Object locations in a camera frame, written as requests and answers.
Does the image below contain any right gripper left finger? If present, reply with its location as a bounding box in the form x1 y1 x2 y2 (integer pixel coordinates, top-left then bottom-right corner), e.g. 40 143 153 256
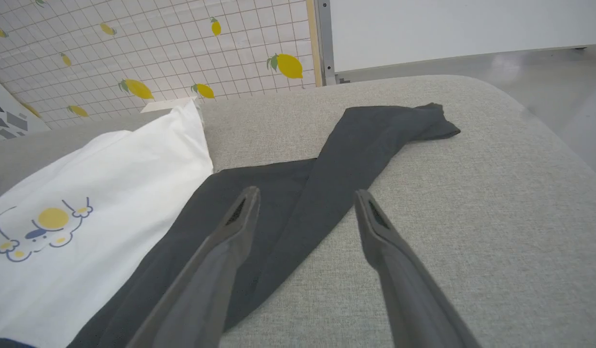
127 186 261 348

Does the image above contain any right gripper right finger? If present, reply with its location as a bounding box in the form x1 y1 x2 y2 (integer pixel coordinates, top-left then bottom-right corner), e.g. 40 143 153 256
354 189 482 348

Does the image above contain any grey fabric sofa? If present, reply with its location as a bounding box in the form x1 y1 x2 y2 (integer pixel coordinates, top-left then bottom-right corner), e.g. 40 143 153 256
0 75 596 348

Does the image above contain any white box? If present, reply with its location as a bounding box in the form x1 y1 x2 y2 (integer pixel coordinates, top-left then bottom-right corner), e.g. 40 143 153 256
141 97 203 115

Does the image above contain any lemon print grid partition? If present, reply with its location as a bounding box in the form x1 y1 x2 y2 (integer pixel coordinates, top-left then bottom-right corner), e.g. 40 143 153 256
0 0 324 130

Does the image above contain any grey geometric print panel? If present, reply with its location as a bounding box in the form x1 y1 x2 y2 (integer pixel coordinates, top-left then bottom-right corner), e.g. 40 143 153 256
0 72 51 144

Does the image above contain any grey metal post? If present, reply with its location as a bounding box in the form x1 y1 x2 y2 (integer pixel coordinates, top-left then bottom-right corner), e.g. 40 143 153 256
313 0 338 87

